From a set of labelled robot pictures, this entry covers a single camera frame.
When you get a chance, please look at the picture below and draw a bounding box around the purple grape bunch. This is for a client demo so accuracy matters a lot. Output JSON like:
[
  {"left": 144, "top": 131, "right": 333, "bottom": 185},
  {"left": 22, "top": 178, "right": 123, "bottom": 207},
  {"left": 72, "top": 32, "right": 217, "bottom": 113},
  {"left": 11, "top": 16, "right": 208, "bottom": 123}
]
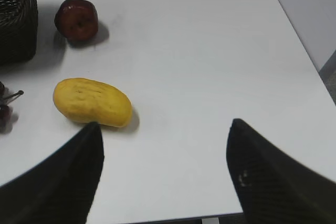
[{"left": 1, "top": 82, "right": 24, "bottom": 132}]

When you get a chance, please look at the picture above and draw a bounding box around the yellow mango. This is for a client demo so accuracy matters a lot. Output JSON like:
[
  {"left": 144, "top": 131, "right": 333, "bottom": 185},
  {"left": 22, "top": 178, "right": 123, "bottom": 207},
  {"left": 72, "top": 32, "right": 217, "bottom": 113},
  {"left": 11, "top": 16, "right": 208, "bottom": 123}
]
[{"left": 52, "top": 78, "right": 133, "bottom": 127}]

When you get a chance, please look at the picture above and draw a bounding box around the black woven basket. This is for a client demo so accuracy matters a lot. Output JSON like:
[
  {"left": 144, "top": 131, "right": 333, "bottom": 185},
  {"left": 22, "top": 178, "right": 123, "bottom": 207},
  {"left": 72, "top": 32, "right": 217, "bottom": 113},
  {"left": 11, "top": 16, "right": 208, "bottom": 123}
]
[{"left": 1, "top": 0, "right": 38, "bottom": 66}]

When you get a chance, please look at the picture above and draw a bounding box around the dark red apple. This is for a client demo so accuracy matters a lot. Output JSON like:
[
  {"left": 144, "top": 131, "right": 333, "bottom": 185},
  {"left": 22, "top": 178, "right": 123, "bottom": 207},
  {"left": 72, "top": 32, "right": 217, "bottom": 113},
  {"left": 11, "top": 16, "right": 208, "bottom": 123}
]
[{"left": 54, "top": 0, "right": 99, "bottom": 42}]

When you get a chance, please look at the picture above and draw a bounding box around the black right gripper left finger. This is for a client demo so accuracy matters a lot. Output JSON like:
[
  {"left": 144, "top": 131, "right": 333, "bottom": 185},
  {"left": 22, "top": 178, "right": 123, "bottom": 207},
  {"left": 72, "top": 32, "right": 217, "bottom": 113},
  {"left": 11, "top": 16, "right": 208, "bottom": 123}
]
[{"left": 1, "top": 122, "right": 104, "bottom": 223}]

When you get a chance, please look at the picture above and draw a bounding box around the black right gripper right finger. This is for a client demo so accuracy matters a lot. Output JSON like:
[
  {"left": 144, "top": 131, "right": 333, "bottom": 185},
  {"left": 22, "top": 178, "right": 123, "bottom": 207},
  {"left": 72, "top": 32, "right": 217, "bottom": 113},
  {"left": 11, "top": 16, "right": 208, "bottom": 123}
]
[{"left": 226, "top": 119, "right": 335, "bottom": 223}]

